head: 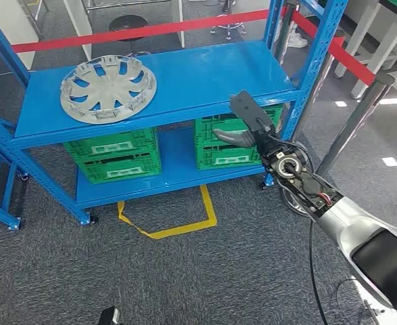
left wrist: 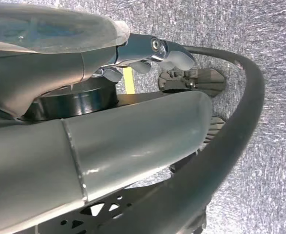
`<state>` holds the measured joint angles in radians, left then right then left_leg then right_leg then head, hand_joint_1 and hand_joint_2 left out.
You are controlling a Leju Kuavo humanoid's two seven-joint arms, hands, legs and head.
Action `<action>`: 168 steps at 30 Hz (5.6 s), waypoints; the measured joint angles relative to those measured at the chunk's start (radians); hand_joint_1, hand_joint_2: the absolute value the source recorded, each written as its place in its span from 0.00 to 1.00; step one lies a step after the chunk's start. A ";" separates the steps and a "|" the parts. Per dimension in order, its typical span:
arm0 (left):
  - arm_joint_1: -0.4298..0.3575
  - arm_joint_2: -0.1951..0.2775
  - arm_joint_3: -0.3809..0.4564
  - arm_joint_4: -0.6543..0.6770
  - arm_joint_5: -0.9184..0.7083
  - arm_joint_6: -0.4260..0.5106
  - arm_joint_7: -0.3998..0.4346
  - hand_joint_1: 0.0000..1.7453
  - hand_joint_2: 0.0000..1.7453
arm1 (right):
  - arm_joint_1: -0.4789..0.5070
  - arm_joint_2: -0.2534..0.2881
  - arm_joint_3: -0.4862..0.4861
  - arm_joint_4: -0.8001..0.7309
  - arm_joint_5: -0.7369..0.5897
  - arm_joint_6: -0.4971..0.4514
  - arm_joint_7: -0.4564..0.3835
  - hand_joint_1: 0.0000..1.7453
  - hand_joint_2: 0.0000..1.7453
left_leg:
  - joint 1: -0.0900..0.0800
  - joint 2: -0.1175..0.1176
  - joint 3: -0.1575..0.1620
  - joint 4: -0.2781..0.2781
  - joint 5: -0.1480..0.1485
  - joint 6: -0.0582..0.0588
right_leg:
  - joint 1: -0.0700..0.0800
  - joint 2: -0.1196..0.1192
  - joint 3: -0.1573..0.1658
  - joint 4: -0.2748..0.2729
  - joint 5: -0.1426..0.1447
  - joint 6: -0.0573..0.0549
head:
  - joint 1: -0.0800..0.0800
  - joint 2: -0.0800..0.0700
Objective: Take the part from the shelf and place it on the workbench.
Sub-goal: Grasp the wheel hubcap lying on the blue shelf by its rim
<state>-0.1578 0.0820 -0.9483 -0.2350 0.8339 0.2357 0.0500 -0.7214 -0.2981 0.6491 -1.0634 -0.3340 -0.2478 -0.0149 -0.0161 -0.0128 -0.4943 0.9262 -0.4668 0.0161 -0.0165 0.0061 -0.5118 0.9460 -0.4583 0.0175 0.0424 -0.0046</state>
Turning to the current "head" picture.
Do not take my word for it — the chrome stanchion post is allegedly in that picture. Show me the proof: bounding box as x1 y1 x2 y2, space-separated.
281 71 396 219

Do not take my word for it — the person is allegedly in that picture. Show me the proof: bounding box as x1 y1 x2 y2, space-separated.
276 18 309 49

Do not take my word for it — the grey plastic wheel hubcap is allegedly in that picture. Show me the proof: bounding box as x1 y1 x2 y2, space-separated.
60 54 158 125

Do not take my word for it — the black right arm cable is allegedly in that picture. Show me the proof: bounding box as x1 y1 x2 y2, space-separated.
308 219 329 325

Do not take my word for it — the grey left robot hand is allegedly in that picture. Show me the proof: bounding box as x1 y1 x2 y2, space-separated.
98 306 121 325

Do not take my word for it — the black round stool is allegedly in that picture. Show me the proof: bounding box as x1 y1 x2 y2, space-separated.
109 14 149 42

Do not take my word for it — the chrome base stool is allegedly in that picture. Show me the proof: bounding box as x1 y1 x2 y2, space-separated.
210 0 247 41

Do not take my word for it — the white table frame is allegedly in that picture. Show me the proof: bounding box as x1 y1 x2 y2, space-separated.
333 0 397 100

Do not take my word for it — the white cabinet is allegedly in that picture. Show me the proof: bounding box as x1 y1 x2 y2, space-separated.
0 0 39 70

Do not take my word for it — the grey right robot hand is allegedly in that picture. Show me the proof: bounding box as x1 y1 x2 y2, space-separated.
213 89 277 149

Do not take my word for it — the red barrier belt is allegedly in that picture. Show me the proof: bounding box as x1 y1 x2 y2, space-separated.
291 9 376 87
0 9 269 58

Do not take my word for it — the dark metal stanchion post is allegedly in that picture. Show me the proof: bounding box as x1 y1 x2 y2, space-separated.
274 0 301 64

